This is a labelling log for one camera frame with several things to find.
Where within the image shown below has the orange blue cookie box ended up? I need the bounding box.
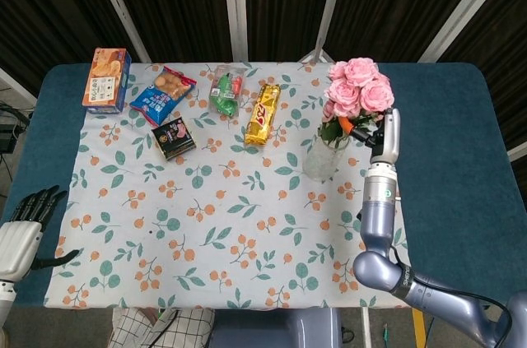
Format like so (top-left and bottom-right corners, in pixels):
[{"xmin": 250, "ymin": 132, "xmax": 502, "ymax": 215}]
[{"xmin": 82, "ymin": 48, "xmax": 133, "ymax": 115}]

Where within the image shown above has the clear textured glass vase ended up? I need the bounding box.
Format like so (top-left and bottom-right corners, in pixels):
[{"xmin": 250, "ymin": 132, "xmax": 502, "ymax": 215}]
[{"xmin": 302, "ymin": 133, "xmax": 351, "ymax": 183}]

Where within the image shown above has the pink rose bouquet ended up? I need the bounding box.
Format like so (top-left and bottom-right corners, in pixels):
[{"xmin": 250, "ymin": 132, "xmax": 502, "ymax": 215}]
[{"xmin": 316, "ymin": 57, "xmax": 395, "ymax": 150}]

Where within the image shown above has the teal table cover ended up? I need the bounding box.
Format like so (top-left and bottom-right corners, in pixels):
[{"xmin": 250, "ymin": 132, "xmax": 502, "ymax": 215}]
[{"xmin": 2, "ymin": 61, "xmax": 527, "ymax": 308}]

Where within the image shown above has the white fruit-print tablecloth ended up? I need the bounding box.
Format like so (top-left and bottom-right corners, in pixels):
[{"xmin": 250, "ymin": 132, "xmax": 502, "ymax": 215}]
[{"xmin": 43, "ymin": 61, "xmax": 416, "ymax": 310}]

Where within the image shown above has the blue biscuit snack bag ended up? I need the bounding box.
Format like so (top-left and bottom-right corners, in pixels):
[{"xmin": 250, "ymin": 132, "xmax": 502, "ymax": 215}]
[{"xmin": 128, "ymin": 65, "xmax": 198, "ymax": 128}]

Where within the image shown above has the white black checkered fabric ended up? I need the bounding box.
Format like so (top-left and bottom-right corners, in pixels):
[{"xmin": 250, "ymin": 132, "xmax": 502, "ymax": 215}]
[{"xmin": 107, "ymin": 307, "xmax": 216, "ymax": 348}]

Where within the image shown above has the clear box with green packets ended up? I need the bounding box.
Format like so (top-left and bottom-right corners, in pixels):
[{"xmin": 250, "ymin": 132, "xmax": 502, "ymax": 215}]
[{"xmin": 208, "ymin": 63, "xmax": 248, "ymax": 118}]

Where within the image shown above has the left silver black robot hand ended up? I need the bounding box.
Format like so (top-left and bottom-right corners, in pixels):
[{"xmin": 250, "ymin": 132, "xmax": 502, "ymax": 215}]
[{"xmin": 0, "ymin": 185, "xmax": 79, "ymax": 282}]

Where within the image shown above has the white metal frame post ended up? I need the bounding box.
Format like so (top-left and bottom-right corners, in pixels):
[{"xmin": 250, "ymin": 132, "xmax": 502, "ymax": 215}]
[
  {"xmin": 298, "ymin": 0, "xmax": 351, "ymax": 63},
  {"xmin": 506, "ymin": 141, "xmax": 527, "ymax": 162},
  {"xmin": 0, "ymin": 67, "xmax": 38, "ymax": 107},
  {"xmin": 417, "ymin": 0, "xmax": 525, "ymax": 63},
  {"xmin": 221, "ymin": 0, "xmax": 249, "ymax": 63},
  {"xmin": 86, "ymin": 0, "xmax": 152, "ymax": 63}
]

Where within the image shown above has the grey plastic stool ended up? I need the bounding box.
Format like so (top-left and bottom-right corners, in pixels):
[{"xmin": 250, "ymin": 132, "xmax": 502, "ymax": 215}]
[{"xmin": 208, "ymin": 307, "xmax": 343, "ymax": 348}]

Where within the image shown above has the white table leg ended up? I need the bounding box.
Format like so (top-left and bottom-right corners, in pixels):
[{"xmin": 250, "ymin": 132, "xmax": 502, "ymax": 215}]
[{"xmin": 361, "ymin": 307, "xmax": 372, "ymax": 348}]

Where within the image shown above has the yellow biscuit pack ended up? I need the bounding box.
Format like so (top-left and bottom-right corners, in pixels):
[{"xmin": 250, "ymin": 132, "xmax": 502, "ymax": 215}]
[{"xmin": 244, "ymin": 83, "xmax": 282, "ymax": 147}]

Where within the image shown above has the small black snack packet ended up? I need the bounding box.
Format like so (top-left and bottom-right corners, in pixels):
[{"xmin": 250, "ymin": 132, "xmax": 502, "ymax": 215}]
[{"xmin": 151, "ymin": 116, "xmax": 198, "ymax": 160}]

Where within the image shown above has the black electronic device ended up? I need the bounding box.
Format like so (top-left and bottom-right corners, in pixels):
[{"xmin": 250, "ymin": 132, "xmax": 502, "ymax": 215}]
[{"xmin": 0, "ymin": 113, "xmax": 20, "ymax": 154}]

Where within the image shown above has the right silver orange-tipped robot hand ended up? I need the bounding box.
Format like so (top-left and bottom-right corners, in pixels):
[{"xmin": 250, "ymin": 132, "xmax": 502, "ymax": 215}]
[{"xmin": 338, "ymin": 107, "xmax": 401, "ymax": 165}]

